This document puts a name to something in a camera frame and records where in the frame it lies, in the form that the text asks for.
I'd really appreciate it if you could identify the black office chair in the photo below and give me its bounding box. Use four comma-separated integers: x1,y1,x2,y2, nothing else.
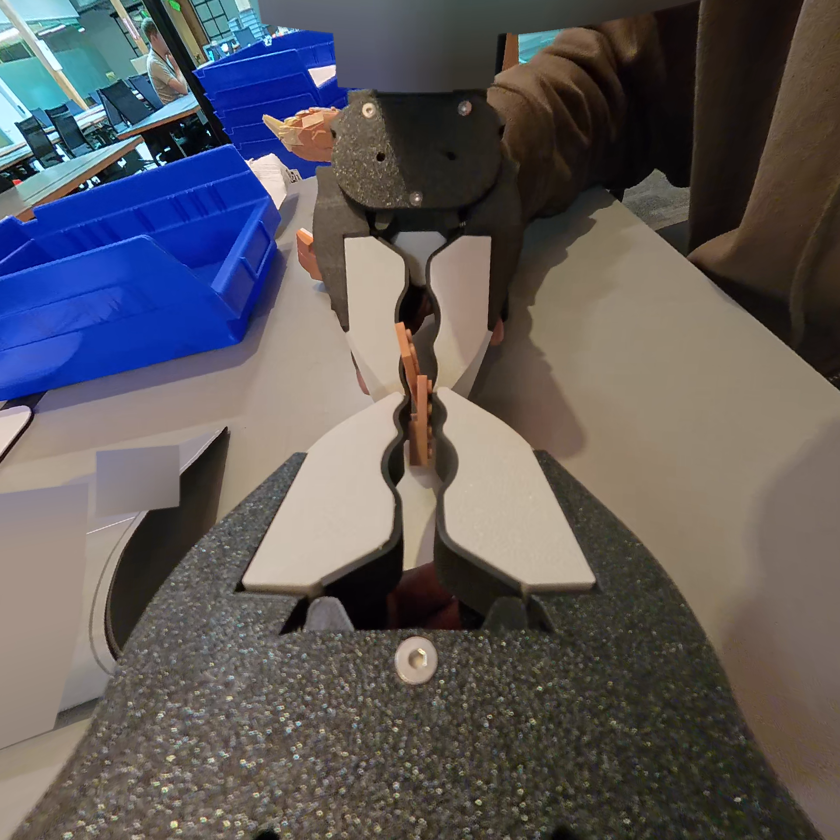
98,79,155,127
16,115,67,169

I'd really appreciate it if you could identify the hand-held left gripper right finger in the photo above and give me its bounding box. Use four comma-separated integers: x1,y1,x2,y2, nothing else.
432,387,598,598

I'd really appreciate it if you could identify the tan brown brick figure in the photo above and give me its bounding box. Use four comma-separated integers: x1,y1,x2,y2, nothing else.
261,107,342,165

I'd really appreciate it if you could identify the black pole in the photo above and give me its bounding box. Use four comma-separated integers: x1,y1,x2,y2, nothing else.
167,0,236,147

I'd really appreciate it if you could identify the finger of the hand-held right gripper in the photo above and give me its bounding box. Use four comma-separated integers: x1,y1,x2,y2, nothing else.
343,234,413,403
425,233,496,399

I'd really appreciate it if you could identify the blue plastic bin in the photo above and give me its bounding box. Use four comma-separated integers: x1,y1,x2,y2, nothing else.
0,233,283,403
0,143,284,290

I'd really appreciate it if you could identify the grey office table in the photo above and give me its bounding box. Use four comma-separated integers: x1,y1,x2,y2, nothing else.
115,92,201,142
0,134,142,221

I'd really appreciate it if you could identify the white rounded panel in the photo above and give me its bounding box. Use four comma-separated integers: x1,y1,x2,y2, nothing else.
0,403,35,462

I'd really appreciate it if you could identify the narrow brown toy brick plate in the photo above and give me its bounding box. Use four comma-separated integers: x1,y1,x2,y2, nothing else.
409,373,437,468

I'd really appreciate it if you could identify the white paper booklet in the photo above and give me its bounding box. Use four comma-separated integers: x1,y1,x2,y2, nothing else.
244,154,311,210

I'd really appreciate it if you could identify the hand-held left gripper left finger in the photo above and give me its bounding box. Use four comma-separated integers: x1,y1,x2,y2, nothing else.
240,392,404,598

